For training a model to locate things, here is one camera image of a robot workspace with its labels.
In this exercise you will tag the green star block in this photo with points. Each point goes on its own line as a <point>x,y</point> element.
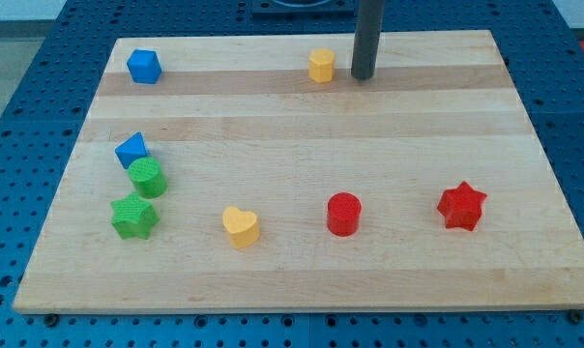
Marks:
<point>133,217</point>

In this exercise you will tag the red star block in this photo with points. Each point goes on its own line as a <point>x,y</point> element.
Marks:
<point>461,207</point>

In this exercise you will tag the red cylinder block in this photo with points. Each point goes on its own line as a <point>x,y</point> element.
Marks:
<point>343,214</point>

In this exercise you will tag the yellow heart block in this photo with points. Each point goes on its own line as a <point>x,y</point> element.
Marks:
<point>242,227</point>

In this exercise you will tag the wooden board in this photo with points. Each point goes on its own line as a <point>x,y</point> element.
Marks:
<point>236,121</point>

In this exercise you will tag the yellow hexagon block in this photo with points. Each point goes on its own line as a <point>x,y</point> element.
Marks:
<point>321,65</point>

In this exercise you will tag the green cylinder block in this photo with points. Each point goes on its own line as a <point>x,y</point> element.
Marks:
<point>147,178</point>

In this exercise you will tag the blue triangle block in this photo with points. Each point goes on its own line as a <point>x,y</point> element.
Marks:
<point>132,149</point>

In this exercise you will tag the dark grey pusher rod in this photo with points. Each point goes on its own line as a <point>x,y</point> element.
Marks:
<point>367,38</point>

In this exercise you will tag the blue cube block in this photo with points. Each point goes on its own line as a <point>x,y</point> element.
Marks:
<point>144,66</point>

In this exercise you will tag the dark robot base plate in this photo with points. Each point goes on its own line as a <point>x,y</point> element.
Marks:
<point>268,8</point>

